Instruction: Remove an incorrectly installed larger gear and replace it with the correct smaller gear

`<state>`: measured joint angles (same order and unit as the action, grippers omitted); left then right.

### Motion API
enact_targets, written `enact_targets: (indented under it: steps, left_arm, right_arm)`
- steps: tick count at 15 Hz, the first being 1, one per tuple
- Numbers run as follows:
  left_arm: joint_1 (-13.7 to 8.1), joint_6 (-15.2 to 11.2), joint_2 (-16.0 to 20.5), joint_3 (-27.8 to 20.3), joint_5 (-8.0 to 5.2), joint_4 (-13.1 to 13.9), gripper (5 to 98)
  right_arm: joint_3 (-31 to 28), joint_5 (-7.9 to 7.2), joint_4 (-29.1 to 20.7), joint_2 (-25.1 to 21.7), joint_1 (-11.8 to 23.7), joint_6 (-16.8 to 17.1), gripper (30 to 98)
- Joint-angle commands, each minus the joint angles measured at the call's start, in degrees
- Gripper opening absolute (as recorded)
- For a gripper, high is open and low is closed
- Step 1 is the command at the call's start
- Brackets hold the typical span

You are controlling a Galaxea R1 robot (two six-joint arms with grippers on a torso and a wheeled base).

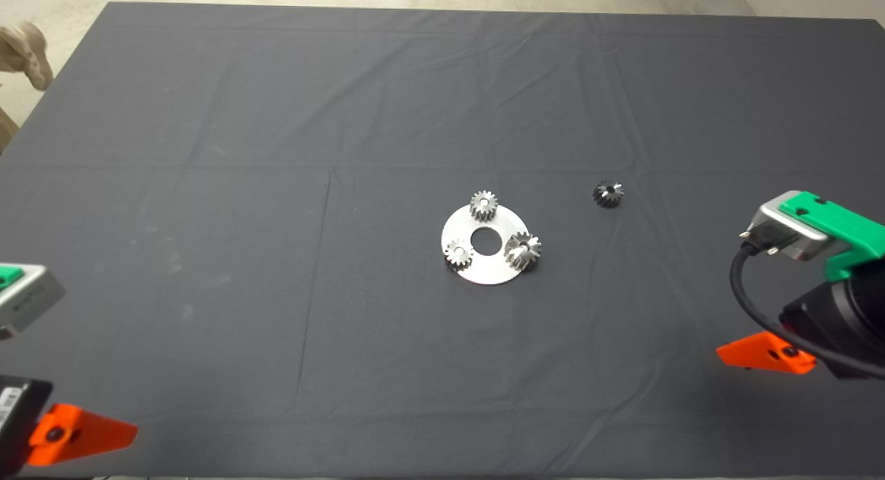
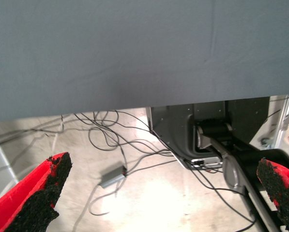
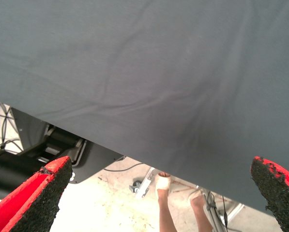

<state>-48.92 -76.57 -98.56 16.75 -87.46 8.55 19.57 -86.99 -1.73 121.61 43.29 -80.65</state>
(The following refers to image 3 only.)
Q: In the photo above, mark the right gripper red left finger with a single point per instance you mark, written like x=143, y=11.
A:
x=37, y=200

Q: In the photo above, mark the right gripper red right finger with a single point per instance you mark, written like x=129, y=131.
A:
x=277, y=193

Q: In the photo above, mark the aluminium table leg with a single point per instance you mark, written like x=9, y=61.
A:
x=233, y=211
x=145, y=183

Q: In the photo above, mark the grey metal stand pole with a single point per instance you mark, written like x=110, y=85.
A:
x=213, y=212

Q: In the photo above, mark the person leg with white shoe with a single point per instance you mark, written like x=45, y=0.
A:
x=198, y=205
x=164, y=200

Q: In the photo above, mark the grey caster wheel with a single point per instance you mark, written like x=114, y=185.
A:
x=135, y=186

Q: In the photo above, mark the dark grey table cloth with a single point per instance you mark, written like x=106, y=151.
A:
x=134, y=72

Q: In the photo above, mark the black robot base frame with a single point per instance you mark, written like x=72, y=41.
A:
x=28, y=125

